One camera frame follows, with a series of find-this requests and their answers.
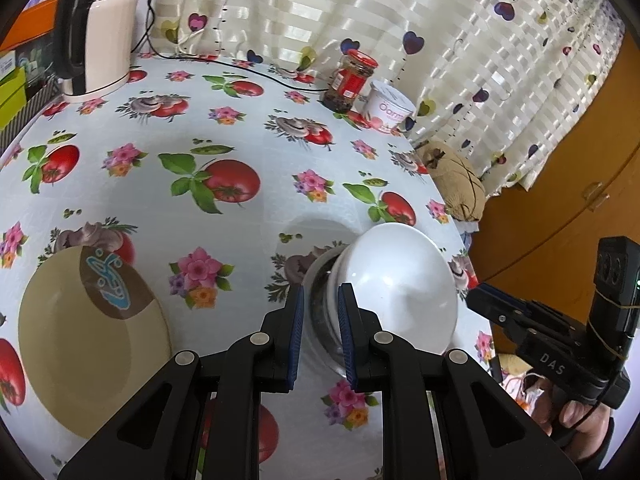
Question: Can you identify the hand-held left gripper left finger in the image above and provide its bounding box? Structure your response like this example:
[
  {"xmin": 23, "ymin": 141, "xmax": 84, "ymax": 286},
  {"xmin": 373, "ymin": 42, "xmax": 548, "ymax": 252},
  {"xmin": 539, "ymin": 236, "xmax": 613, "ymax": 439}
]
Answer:
[{"xmin": 57, "ymin": 285, "xmax": 306, "ymax": 480}]

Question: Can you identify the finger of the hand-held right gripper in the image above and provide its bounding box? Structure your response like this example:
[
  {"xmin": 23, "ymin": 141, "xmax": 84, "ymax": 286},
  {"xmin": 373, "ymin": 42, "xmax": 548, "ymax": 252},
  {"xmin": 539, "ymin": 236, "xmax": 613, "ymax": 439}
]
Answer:
[
  {"xmin": 466, "ymin": 292, "xmax": 533, "ymax": 358},
  {"xmin": 476, "ymin": 282, "xmax": 541, "ymax": 313}
]

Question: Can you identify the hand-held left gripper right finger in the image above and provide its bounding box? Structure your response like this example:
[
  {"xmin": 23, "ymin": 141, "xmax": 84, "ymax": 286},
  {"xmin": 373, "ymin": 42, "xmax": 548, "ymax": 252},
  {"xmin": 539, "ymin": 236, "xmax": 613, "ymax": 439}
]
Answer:
[{"xmin": 337, "ymin": 282, "xmax": 583, "ymax": 480}]

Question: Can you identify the stainless steel bowl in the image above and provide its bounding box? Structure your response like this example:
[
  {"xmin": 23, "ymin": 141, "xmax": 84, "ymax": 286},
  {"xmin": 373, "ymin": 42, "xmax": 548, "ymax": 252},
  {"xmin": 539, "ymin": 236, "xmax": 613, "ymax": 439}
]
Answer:
[{"xmin": 301, "ymin": 247, "xmax": 361, "ymax": 378}]

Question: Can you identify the beige plate with brown patch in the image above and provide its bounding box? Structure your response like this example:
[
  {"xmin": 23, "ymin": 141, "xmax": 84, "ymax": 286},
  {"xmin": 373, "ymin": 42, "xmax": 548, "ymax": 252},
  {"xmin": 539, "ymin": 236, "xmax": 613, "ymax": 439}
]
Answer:
[{"xmin": 17, "ymin": 247, "xmax": 173, "ymax": 441}]

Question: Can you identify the person's right hand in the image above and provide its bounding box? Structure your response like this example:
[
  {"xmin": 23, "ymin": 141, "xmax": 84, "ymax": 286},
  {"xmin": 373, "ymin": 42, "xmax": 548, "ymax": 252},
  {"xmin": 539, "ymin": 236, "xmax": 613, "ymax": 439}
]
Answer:
[{"xmin": 530, "ymin": 376, "xmax": 615, "ymax": 438}]

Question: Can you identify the floral patterned cloth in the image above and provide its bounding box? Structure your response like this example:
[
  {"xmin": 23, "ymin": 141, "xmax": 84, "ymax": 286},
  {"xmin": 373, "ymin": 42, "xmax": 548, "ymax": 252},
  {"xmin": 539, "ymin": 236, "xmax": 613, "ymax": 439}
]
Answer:
[{"xmin": 492, "ymin": 352, "xmax": 551, "ymax": 411}]

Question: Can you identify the wooden cabinet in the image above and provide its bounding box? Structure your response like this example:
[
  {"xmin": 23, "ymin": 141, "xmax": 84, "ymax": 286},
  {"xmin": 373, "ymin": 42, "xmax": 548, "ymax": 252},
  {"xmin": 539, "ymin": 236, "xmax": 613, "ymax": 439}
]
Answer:
[{"xmin": 457, "ymin": 35, "xmax": 640, "ymax": 301}]

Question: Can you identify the brown cushion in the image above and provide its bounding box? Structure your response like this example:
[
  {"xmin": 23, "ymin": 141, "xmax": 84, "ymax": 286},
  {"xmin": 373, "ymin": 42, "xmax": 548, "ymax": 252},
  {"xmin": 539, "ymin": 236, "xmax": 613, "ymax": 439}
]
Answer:
[{"xmin": 417, "ymin": 139, "xmax": 487, "ymax": 222}]

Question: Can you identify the floral vegetable print tablecloth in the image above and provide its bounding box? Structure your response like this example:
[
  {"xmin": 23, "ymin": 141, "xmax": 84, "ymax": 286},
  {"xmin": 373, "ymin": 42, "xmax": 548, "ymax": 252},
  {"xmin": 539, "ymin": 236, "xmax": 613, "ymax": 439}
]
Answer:
[{"xmin": 0, "ymin": 50, "xmax": 496, "ymax": 480}]

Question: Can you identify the white yogurt cup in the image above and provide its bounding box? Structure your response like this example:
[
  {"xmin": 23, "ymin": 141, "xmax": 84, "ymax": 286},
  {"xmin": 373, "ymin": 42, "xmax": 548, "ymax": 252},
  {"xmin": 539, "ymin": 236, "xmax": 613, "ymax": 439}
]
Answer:
[{"xmin": 361, "ymin": 80, "xmax": 417, "ymax": 135}]

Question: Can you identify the glass jar with red label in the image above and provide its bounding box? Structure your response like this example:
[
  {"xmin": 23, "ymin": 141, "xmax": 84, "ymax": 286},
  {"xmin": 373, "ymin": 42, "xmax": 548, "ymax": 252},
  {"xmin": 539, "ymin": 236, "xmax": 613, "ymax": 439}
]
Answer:
[{"xmin": 320, "ymin": 49, "xmax": 379, "ymax": 113}]

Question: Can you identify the cream curtain with heart print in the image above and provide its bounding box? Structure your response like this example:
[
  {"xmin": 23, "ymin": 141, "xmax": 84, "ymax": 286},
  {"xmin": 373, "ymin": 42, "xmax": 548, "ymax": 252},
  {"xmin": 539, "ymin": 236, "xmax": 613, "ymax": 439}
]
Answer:
[{"xmin": 132, "ymin": 0, "xmax": 631, "ymax": 196}]

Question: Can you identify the white kettle base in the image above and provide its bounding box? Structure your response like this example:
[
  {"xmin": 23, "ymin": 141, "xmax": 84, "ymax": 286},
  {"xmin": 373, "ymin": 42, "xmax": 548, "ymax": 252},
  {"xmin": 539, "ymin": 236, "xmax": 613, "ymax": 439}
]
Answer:
[{"xmin": 60, "ymin": 67, "xmax": 132, "ymax": 104}]

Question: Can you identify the striped grey tray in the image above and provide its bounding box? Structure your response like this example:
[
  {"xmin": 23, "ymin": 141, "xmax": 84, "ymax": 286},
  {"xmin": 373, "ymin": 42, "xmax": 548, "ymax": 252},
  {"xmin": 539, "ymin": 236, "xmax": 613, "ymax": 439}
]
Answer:
[{"xmin": 0, "ymin": 77, "xmax": 63, "ymax": 148}]

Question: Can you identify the cream and steel electric kettle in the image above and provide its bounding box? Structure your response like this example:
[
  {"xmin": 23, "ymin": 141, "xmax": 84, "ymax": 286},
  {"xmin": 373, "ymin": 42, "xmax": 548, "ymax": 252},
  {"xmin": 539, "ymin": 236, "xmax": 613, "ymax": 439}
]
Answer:
[{"xmin": 52, "ymin": 0, "xmax": 142, "ymax": 98}]

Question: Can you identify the green box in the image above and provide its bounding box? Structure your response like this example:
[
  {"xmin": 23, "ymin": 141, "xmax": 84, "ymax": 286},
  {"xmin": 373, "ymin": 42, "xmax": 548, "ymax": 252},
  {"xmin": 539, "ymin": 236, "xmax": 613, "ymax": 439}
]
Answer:
[{"xmin": 0, "ymin": 67, "xmax": 26, "ymax": 131}]

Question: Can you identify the dark patterned box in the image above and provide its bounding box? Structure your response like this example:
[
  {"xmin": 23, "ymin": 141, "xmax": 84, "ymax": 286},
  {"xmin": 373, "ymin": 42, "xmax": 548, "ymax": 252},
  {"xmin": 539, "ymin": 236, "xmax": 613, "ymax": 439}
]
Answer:
[{"xmin": 0, "ymin": 35, "xmax": 56, "ymax": 91}]

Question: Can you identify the orange box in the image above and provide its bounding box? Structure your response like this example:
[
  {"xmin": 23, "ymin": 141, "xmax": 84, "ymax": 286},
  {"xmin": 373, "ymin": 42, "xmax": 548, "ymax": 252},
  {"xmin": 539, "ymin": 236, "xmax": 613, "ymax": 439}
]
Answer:
[{"xmin": 0, "ymin": 0, "xmax": 63, "ymax": 53}]

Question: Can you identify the black power cable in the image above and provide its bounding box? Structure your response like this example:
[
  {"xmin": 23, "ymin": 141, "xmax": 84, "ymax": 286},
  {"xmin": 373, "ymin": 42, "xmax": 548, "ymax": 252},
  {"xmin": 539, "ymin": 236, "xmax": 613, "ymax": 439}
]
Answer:
[{"xmin": 131, "ymin": 0, "xmax": 331, "ymax": 93}]

